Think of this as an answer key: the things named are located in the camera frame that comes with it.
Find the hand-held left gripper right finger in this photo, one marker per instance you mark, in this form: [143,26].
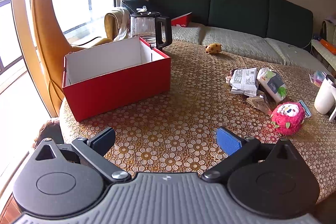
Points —
[228,141]

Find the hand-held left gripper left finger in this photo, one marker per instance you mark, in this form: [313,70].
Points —
[103,140]

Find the brown foil packet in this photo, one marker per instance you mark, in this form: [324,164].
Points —
[258,103]

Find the red cardboard box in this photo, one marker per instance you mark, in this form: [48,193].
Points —
[118,92]

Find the pink strawberry plush toy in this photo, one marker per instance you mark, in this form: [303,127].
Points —
[286,121]

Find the white snack packet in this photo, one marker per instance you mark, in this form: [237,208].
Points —
[244,81]

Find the wet wipes pack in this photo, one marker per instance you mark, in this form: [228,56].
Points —
[273,85]

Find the light blue small carton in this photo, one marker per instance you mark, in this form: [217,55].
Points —
[305,109]

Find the desktop with floral tablecloth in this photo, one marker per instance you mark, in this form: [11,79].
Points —
[183,108]

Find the brown fuzzy object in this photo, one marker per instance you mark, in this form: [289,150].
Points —
[46,132]

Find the yellow spotted plush toy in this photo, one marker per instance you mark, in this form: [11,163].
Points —
[213,48]

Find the white cup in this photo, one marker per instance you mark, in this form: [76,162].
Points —
[324,98]

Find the colourful card packet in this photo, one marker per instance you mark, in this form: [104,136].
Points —
[316,78]

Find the white cloth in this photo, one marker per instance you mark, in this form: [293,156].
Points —
[123,27]

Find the glass electric kettle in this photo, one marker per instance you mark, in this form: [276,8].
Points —
[143,26]

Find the orange chair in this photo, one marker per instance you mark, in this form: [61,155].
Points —
[44,29]

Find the red box lid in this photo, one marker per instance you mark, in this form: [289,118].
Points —
[181,20]

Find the dark green sofa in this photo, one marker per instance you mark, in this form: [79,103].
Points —
[236,8]

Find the orange flat object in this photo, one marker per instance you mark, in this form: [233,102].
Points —
[328,46]

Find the dark green pillow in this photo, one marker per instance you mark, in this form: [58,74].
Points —
[134,5]

